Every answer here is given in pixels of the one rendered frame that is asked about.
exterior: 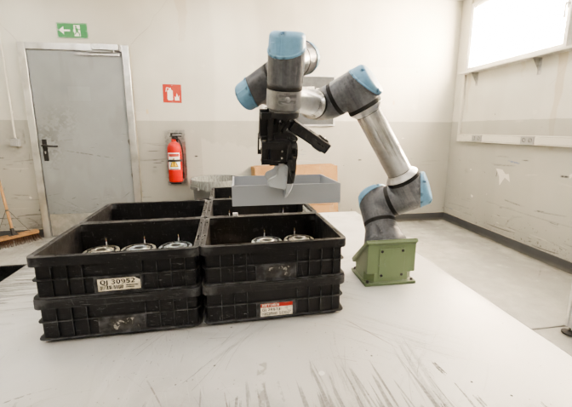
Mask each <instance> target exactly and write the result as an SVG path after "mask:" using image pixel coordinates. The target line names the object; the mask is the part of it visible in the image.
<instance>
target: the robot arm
mask: <svg viewBox="0 0 572 407"><path fill-rule="evenodd" d="M319 62H320V53H319V50H318V48H317V46H316V45H315V44H314V43H312V42H309V41H306V35H305V33H303V32H292V31H272V32H270V34H269V41H268V48H267V62H266V63H265V64H264V65H262V66H261V67H259V68H258V69H256V70H255V71H254V72H252V73H251V74H249V75H248V76H247V77H244V78H243V80H242V81H241V82H239V83H238V84H237V85H236V87H235V95H236V97H237V100H238V101H239V103H240V104H241V105H242V106H243V107H244V108H245V109H247V110H254V109H255V108H256V107H259V106H260V105H262V104H263V105H266V107H267V109H260V112H259V133H258V151H257V154H261V165H268V164H269V165H270V166H274V168H273V169H270V170H268V171H267V172H266V173H265V177H266V178H267V179H268V182H267V184H268V186H270V187H275V188H279V189H284V194H283V197H284V198H286V197H287V196H288V195H289V193H290V191H291V189H292V186H293V183H294V181H295V173H296V161H297V158H298V144H297V142H296V141H297V140H298V138H297V136H299V137H300V138H301V139H302V140H304V141H306V142H307V143H309V144H310V145H312V147H313V148H314V149H315V150H316V151H318V152H322V153H324V154H325V153H326V152H327V151H328V150H329V149H330V147H331V145H330V144H329V141H328V140H327V139H326V138H325V137H324V136H321V135H317V134H316V133H315V132H313V131H312V130H310V129H309V128H307V127H306V126H305V125H304V124H302V123H300V122H299V121H297V120H296V118H298V117H299V116H300V113H301V114H302V115H303V116H304V117H305V118H309V119H313V120H325V119H332V118H337V117H339V116H341V115H343V114H345V113H347V112H348V114H349V116H350V117H351V118H356V119H357V121H358V123H359V124H360V126H361V128H362V130H363V132H364V134H365V135H366V137H367V139H368V141H369V144H370V145H371V146H372V148H373V150H374V152H375V155H376V156H377V158H378V159H379V161H380V164H381V166H382V167H383V169H384V170H385V172H386V175H387V177H388V178H387V180H386V184H387V186H385V185H383V184H377V185H376V184H374V185H371V186H368V187H366V188H365V189H363V190H362V191H361V192H360V194H359V196H358V203H359V205H358V206H359V208H360V211H361V215H362V218H363V225H364V229H365V234H364V242H363V244H365V242H366V241H371V240H387V239H403V238H406V236H405V235H404V234H403V232H402V230H401V229H400V227H399V226H398V224H397V222H396V219H395V216H397V215H401V214H403V213H406V212H409V211H411V210H414V209H418V208H422V207H423V206H426V205H428V204H430V203H431V202H432V192H431V188H430V185H429V182H428V179H427V177H426V173H425V172H424V171H422V172H419V170H418V169H417V168H416V167H413V166H411V165H410V164H409V161H408V159H407V158H406V156H405V154H404V152H403V149H402V147H401V146H400V144H399V143H398V140H397V138H396V136H395V134H394V133H393V131H392V128H391V126H390V124H389V123H388V121H387V119H386V117H385V115H384V113H383V111H382V110H381V108H380V103H381V100H382V99H381V97H380V95H381V93H382V92H383V90H382V87H381V86H380V83H379V81H378V80H377V78H376V77H375V75H374V74H373V72H372V71H371V70H370V69H369V68H368V67H367V66H365V65H358V66H356V67H354V68H352V69H350V70H349V71H348V72H346V73H344V74H343V75H341V76H339V77H338V78H336V79H335V80H333V81H332V82H330V83H328V84H326V85H324V86H323V87H322V88H320V89H310V90H308V89H304V88H302V86H303V77H304V76H305V75H309V74H311V73H313V72H314V71H315V70H316V68H317V67H318V65H319ZM279 121H281V122H279ZM296 135H297V136H296ZM260 141H261V148H260V149H259V147H260Z"/></svg>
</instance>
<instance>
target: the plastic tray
mask: <svg viewBox="0 0 572 407"><path fill-rule="evenodd" d="M267 182H268V179H267V178H266V177H265V176H264V175H247V176H233V177H232V207H233V206H256V205H280V204H326V203H340V183H339V182H338V181H335V180H333V179H330V178H329V177H327V176H325V175H321V174H319V175H295V181H294V183H293V186H292V189H291V191H290V193H289V195H288V196H287V197H286V198H284V197H283V194H284V189H279V188H275V187H270V186H268V184H267Z"/></svg>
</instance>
